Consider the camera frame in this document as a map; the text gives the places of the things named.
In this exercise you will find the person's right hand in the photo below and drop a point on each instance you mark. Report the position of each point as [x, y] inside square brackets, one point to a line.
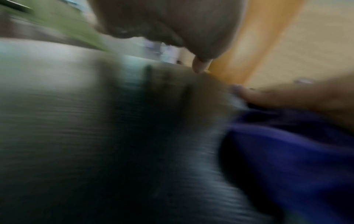
[318, 96]

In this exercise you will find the purple cleaning cloth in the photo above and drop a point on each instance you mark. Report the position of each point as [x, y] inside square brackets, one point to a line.
[290, 164]

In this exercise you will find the black bench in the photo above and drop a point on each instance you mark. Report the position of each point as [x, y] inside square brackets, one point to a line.
[83, 131]

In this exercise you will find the person's left hand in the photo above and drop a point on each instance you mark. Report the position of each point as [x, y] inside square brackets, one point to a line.
[179, 19]

